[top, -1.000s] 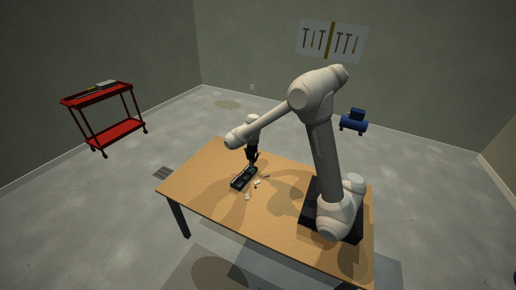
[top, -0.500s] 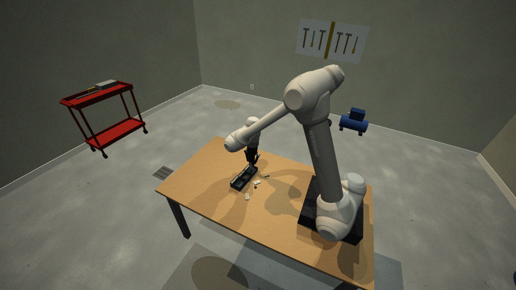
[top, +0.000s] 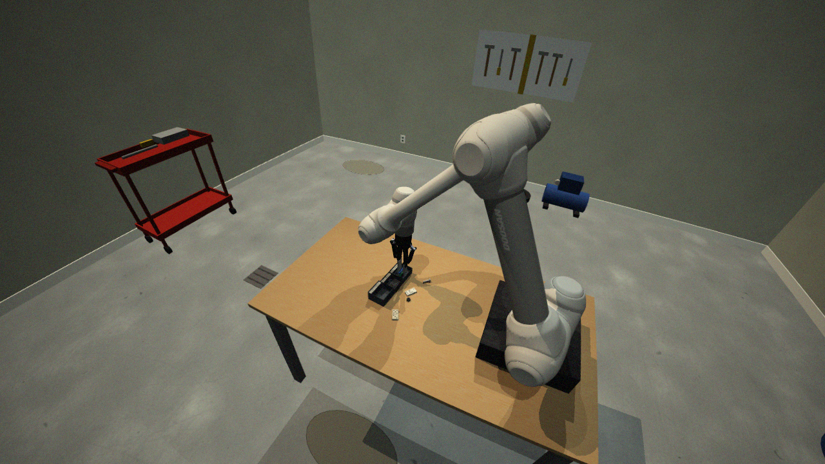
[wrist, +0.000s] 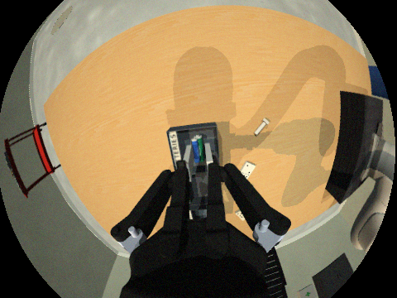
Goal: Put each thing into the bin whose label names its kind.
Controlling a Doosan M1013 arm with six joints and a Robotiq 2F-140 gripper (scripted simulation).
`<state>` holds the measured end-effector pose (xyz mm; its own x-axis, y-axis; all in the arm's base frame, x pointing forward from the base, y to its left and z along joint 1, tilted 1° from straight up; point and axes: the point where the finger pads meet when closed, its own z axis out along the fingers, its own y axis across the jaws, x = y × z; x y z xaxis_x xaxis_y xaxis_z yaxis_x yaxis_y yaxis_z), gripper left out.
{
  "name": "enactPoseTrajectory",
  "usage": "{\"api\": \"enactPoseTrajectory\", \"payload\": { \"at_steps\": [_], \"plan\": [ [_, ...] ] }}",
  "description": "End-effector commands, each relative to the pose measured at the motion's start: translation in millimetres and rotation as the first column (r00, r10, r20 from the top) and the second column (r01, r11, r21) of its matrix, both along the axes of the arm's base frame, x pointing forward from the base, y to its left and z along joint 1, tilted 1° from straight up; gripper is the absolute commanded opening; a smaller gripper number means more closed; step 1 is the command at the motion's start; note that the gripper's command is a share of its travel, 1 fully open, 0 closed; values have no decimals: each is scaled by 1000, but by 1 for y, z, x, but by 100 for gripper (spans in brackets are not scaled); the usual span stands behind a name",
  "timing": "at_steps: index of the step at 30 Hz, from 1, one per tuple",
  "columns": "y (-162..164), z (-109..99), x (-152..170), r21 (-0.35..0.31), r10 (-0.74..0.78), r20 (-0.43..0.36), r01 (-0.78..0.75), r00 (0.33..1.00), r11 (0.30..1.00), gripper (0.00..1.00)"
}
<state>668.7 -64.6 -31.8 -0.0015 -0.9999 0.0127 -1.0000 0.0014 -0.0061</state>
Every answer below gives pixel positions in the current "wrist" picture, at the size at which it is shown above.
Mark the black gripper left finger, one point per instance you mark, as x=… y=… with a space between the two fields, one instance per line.
x=134 y=230

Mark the green aa battery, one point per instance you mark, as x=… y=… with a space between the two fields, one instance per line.
x=200 y=147

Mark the grey three-compartment labelled bin rack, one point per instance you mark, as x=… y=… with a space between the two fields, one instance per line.
x=198 y=189

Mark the blue aaa battery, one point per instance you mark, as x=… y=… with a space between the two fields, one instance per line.
x=195 y=149

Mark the white bolt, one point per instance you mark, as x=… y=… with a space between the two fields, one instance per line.
x=261 y=126

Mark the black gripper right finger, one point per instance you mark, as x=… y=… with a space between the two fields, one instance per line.
x=268 y=225

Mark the white domino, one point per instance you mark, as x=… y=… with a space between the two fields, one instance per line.
x=247 y=169
x=239 y=214

